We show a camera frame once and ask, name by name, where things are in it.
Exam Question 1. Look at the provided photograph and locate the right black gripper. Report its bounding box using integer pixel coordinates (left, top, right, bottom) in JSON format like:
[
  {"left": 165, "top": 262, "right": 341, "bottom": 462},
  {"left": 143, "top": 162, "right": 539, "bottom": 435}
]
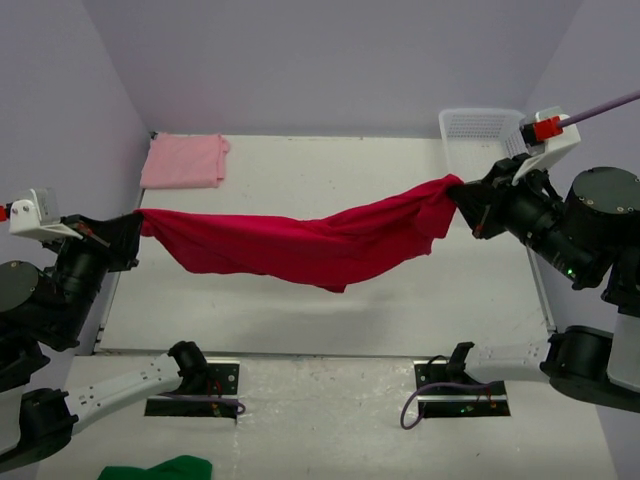
[{"left": 443, "top": 149, "right": 592, "bottom": 280}]

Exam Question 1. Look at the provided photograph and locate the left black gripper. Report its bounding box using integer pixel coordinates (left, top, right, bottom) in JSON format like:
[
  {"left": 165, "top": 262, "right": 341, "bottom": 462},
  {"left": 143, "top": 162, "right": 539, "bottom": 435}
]
[{"left": 43, "top": 209, "right": 147, "bottom": 342}]

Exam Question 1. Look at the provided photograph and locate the red t shirt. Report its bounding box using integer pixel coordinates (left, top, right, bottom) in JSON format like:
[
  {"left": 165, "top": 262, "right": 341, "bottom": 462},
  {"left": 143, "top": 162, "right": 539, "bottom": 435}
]
[{"left": 140, "top": 175, "right": 463, "bottom": 293}]

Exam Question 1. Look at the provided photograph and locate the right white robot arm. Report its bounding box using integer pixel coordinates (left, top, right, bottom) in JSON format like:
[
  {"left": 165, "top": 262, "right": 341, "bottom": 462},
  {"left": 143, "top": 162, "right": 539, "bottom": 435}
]
[{"left": 446, "top": 156, "right": 639, "bottom": 412}]

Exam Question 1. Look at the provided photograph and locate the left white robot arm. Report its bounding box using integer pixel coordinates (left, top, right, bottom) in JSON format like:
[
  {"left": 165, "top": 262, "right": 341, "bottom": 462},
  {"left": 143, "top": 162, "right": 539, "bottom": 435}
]
[{"left": 1, "top": 212, "right": 208, "bottom": 472}]

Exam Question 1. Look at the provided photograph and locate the white plastic basket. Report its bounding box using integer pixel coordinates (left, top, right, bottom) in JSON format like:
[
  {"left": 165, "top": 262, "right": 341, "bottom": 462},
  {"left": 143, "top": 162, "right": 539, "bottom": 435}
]
[{"left": 438, "top": 108, "right": 528, "bottom": 182}]

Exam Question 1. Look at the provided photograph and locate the folded pink t shirt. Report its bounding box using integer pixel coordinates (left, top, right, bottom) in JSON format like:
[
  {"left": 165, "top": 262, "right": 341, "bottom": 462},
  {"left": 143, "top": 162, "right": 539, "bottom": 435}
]
[{"left": 140, "top": 133, "right": 231, "bottom": 189}]

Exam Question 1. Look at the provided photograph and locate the green t shirt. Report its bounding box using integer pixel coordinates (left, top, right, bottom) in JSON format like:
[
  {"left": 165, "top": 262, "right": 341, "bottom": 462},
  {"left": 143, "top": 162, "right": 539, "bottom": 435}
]
[{"left": 98, "top": 455, "right": 214, "bottom": 480}]

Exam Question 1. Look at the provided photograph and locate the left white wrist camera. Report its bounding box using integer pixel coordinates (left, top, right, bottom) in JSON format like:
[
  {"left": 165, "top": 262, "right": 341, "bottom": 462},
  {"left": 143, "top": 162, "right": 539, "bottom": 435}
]
[{"left": 1, "top": 188, "right": 70, "bottom": 242}]

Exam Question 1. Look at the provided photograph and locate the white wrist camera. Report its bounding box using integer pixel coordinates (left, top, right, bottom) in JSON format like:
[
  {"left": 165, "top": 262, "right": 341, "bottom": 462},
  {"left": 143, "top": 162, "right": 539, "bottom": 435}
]
[
  {"left": 512, "top": 106, "right": 581, "bottom": 185},
  {"left": 1, "top": 188, "right": 70, "bottom": 242}
]

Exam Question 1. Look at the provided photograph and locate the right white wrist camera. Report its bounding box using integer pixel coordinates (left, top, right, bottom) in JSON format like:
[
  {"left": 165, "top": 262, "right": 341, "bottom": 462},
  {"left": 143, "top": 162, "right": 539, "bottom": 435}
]
[{"left": 512, "top": 106, "right": 581, "bottom": 185}]

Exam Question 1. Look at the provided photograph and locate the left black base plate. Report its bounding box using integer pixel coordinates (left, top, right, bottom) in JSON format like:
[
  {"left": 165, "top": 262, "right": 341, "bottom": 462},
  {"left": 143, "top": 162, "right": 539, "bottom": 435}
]
[{"left": 144, "top": 358, "right": 246, "bottom": 421}]

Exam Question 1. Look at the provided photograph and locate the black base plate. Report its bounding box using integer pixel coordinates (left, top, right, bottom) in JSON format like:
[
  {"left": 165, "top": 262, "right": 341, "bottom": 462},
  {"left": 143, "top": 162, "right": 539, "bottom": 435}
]
[
  {"left": 144, "top": 358, "right": 246, "bottom": 421},
  {"left": 414, "top": 355, "right": 511, "bottom": 419}
]

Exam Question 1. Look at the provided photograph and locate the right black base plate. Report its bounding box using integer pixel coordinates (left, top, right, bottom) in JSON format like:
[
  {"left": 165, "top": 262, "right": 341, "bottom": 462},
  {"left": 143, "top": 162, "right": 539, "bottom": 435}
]
[{"left": 414, "top": 355, "right": 511, "bottom": 419}]

